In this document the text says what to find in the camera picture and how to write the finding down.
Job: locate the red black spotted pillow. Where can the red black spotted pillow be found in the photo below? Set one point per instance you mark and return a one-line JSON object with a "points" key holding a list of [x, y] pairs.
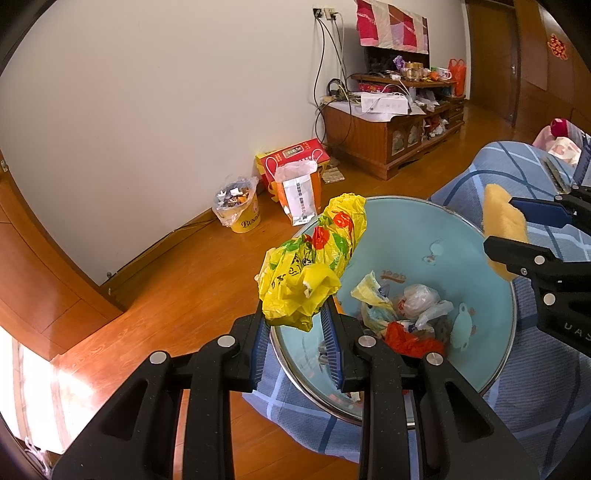
{"points": [[561, 125]]}

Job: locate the red paper decoration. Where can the red paper decoration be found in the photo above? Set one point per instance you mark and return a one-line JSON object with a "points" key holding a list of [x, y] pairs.
{"points": [[557, 46]]}

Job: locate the white blue milk carton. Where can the white blue milk carton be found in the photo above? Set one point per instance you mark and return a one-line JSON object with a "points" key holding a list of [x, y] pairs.
{"points": [[584, 161]]}

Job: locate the white plastic bag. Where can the white plastic bag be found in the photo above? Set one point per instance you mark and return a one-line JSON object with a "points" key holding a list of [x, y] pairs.
{"points": [[420, 300]]}

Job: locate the blue plaid blanket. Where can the blue plaid blanket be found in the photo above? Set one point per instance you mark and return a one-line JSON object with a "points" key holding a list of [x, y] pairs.
{"points": [[531, 392]]}

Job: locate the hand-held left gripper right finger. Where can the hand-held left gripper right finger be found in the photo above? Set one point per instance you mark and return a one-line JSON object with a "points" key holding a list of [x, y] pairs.
{"points": [[333, 346]]}

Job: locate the glass jar gold lid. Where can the glass jar gold lid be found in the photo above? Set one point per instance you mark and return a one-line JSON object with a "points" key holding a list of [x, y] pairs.
{"points": [[407, 71], [417, 70]]}

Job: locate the wooden wardrobe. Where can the wooden wardrobe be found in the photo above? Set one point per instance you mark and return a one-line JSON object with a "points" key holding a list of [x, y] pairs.
{"points": [[535, 69]]}

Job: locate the dark wooden door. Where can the dark wooden door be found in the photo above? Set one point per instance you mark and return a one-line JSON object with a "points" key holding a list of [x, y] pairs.
{"points": [[491, 55]]}

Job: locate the white mug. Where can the white mug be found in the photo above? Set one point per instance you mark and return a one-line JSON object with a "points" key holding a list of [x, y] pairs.
{"points": [[443, 74]]}

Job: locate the orange plastic bag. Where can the orange plastic bag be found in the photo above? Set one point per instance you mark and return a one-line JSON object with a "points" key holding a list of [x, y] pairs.
{"points": [[457, 71]]}

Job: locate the wooden television cabinet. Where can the wooden television cabinet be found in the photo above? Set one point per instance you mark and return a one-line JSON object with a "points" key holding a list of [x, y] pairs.
{"points": [[364, 134]]}

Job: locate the clear bag of scraps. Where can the clear bag of scraps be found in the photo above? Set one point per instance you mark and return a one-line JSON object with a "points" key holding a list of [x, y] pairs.
{"points": [[233, 194]]}

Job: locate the white wall socket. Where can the white wall socket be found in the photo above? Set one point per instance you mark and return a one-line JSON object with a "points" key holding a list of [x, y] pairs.
{"points": [[325, 12]]}

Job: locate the dark gold snack packet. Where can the dark gold snack packet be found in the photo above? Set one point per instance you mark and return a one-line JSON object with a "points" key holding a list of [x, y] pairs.
{"points": [[556, 175]]}

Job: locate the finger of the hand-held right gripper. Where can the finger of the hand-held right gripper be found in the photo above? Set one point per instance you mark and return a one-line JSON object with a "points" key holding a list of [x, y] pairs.
{"points": [[521, 254], [540, 212]]}

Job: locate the light blue waste bin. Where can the light blue waste bin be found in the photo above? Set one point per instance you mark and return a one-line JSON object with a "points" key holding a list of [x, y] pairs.
{"points": [[461, 258]]}

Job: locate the yellow sponge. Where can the yellow sponge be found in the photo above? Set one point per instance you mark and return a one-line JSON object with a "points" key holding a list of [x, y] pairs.
{"points": [[501, 221]]}

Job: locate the black television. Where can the black television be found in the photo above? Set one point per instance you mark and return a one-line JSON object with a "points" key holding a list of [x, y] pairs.
{"points": [[374, 60]]}

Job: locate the white orange paper bag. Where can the white orange paper bag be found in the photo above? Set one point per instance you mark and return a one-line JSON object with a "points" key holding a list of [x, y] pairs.
{"points": [[300, 191]]}

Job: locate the yellow floral plastic bag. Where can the yellow floral plastic bag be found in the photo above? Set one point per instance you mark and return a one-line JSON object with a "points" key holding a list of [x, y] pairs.
{"points": [[314, 272]]}

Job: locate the white cardboard box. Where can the white cardboard box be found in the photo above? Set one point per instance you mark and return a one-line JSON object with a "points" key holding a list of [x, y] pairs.
{"points": [[383, 104]]}

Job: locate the pale yellow wrapper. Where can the pale yellow wrapper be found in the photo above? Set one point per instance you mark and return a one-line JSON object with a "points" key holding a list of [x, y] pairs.
{"points": [[369, 295]]}

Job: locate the yellow bucket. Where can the yellow bucket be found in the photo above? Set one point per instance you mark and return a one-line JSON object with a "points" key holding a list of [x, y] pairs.
{"points": [[247, 221]]}

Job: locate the red cardboard box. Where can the red cardboard box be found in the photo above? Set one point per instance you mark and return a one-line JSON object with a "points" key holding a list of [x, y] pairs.
{"points": [[291, 152]]}

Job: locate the red pink patchwork cloth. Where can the red pink patchwork cloth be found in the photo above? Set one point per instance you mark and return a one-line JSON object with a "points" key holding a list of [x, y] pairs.
{"points": [[392, 25]]}

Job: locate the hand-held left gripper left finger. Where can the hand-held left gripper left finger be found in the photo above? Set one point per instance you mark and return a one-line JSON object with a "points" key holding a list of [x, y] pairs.
{"points": [[261, 350]]}

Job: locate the flat red box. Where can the flat red box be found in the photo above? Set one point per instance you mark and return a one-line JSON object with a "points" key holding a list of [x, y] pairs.
{"points": [[374, 86]]}

